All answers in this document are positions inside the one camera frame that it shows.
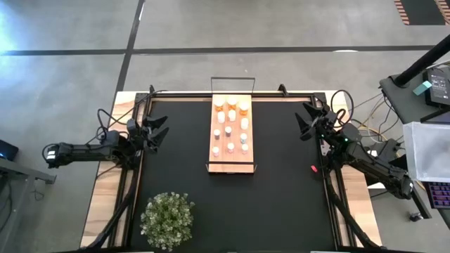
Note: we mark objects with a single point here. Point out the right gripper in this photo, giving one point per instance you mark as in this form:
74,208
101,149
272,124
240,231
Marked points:
328,128

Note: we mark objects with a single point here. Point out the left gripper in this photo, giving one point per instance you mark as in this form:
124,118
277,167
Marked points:
139,135

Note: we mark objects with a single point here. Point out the small white plastic bottle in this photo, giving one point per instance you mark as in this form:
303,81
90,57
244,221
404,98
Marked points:
220,116

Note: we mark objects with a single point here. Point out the teal vial white cap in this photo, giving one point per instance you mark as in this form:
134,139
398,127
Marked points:
243,137

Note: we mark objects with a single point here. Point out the purple vial white cap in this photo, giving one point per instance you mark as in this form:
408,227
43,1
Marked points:
228,130

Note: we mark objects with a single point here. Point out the pink vial white cap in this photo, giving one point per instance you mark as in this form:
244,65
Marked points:
230,147

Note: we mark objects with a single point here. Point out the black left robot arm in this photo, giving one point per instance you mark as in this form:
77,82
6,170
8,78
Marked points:
88,151

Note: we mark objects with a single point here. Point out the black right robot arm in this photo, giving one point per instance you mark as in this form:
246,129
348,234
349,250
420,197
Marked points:
372,158

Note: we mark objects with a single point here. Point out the small red clip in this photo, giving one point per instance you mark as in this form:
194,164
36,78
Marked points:
314,168

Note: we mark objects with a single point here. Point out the wooden tray board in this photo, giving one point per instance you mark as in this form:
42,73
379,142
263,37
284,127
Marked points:
232,158

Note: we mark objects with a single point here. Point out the black power brick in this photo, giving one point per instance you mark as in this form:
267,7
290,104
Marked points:
389,149

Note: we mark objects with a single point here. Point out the green potted plant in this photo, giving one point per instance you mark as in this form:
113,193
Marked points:
167,219

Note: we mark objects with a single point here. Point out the white paper sheet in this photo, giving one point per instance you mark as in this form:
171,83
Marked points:
376,185

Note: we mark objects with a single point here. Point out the dark grey side desk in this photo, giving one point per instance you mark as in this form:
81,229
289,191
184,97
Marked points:
409,100

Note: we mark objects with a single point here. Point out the small teal block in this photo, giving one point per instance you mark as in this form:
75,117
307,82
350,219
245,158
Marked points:
422,88

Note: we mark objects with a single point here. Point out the translucent plastic box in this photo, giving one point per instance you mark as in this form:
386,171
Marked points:
429,151

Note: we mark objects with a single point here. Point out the black pole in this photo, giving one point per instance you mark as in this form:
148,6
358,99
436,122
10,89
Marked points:
422,63

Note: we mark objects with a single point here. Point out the black device with white label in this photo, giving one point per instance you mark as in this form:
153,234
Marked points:
439,88

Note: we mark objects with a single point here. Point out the grey metal desk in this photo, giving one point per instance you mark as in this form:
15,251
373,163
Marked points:
21,172

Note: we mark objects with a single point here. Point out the black caster wheel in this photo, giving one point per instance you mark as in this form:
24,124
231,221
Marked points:
416,216

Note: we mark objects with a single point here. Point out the backlit keyboard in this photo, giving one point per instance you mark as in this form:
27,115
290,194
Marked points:
439,195

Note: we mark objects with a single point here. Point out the dark screen with blue glow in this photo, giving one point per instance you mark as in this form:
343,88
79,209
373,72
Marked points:
7,151

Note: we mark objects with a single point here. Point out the black floor mat striped edge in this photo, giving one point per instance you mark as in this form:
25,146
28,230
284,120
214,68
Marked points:
422,12

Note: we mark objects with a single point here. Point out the black metal table frame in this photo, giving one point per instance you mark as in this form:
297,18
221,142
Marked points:
281,96

